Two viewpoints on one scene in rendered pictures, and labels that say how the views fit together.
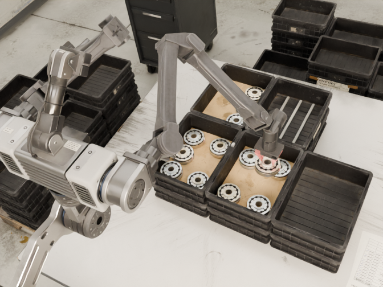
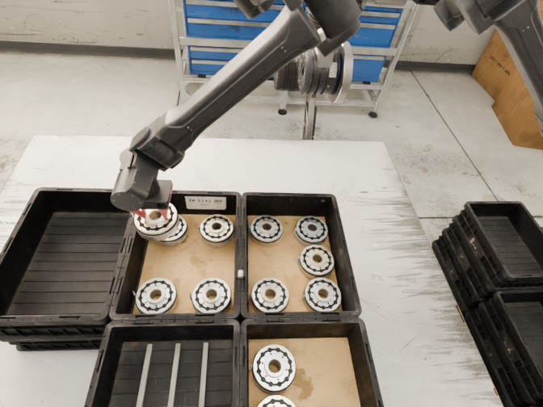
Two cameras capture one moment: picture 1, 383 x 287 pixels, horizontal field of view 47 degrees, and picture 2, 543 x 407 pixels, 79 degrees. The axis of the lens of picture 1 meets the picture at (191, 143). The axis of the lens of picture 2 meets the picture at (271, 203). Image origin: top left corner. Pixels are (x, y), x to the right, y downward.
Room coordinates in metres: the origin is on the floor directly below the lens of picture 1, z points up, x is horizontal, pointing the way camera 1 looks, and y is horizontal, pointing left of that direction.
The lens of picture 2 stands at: (1.60, -0.44, 1.70)
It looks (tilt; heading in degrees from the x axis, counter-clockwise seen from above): 50 degrees down; 134
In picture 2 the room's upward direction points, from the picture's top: 8 degrees clockwise
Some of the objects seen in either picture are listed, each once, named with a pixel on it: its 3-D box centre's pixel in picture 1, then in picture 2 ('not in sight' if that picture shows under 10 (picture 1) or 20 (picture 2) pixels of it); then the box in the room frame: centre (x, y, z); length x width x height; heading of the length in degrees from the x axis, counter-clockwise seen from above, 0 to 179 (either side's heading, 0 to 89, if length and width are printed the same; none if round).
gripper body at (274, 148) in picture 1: (269, 143); (144, 184); (1.07, -0.30, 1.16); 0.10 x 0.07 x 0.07; 52
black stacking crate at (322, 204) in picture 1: (321, 204); (75, 257); (0.94, -0.50, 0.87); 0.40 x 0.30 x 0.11; 143
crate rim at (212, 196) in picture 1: (255, 172); (185, 248); (1.12, -0.25, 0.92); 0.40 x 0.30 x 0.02; 143
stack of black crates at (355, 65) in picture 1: (339, 80); not in sight; (2.16, -1.07, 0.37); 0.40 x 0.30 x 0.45; 55
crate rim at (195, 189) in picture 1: (195, 150); (294, 248); (1.30, -0.01, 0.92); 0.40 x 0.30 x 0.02; 143
